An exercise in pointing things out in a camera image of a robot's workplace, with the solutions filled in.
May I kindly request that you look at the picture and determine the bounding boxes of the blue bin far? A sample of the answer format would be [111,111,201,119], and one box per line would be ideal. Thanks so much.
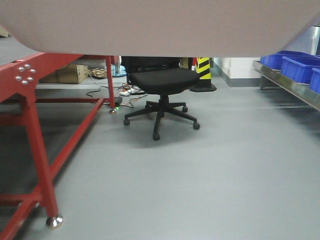
[259,50,311,71]

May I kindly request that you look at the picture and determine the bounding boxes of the cardboard box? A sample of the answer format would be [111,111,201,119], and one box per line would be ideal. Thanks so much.
[38,64,88,84]

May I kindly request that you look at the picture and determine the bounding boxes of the blue bin middle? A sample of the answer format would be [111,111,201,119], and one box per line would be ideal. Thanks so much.
[280,56,320,85]

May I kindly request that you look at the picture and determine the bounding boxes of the yellow black striped post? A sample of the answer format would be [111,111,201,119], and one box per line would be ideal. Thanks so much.
[189,57,217,93]

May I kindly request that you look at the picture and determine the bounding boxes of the white power strip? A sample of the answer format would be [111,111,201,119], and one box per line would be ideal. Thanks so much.
[119,88,140,97]

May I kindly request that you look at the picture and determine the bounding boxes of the blue bin near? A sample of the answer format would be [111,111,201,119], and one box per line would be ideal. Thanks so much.
[309,68,320,94]

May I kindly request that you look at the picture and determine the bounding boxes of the red metal table frame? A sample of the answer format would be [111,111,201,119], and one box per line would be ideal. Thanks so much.
[0,52,118,240]

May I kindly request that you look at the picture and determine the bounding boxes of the black swivel office chair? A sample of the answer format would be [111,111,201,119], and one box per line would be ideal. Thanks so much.
[121,56,200,141]

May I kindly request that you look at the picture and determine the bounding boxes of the white lidded storage bin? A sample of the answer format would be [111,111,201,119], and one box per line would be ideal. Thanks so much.
[0,0,320,57]

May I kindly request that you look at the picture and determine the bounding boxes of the blue bin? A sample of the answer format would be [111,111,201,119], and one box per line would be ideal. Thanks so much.
[309,68,320,94]
[280,56,320,85]
[259,50,311,71]

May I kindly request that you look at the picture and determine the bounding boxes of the stainless steel shelf rack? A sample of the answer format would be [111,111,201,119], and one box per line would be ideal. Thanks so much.
[252,60,320,111]

